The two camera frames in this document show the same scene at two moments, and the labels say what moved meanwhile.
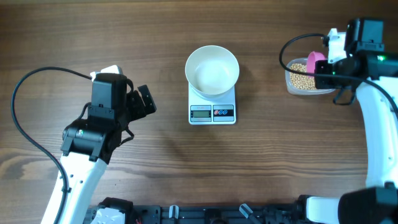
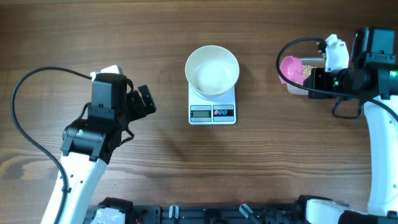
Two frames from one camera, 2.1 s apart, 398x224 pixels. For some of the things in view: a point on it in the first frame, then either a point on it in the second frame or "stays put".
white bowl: x=212 y=71 stays put
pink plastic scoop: x=312 y=57 -> x=292 y=68
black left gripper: x=134 y=99 stays put
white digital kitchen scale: x=203 y=112 stays put
